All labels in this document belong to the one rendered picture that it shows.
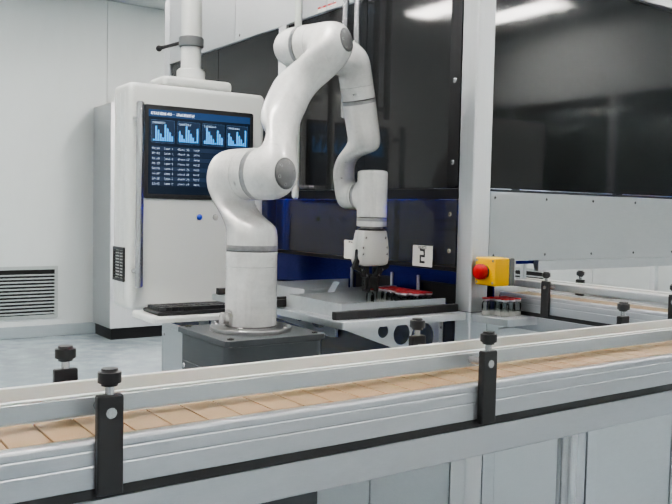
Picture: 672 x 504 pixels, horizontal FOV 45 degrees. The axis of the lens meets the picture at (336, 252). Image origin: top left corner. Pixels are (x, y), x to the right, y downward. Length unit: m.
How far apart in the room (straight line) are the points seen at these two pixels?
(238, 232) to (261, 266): 0.09
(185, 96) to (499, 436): 1.99
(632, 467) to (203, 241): 1.60
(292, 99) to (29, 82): 5.57
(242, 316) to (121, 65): 5.93
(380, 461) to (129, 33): 6.96
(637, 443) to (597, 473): 0.21
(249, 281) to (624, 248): 1.28
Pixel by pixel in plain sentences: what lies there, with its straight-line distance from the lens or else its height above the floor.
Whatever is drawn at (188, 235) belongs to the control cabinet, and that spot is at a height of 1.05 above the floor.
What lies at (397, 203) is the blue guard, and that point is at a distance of 2.37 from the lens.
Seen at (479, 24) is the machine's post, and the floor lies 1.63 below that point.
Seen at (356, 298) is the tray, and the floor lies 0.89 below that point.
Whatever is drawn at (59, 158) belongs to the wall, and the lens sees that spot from 7.38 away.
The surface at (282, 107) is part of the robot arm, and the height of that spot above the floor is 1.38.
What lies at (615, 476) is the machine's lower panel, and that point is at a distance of 2.76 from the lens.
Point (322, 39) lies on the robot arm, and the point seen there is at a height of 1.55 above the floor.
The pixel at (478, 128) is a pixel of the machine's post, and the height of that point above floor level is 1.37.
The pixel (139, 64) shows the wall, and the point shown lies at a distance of 7.70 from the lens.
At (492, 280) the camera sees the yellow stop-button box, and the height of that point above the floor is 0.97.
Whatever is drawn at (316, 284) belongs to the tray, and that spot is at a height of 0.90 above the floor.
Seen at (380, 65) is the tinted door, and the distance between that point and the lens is 2.50.
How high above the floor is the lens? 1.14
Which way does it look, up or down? 3 degrees down
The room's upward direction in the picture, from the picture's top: 1 degrees clockwise
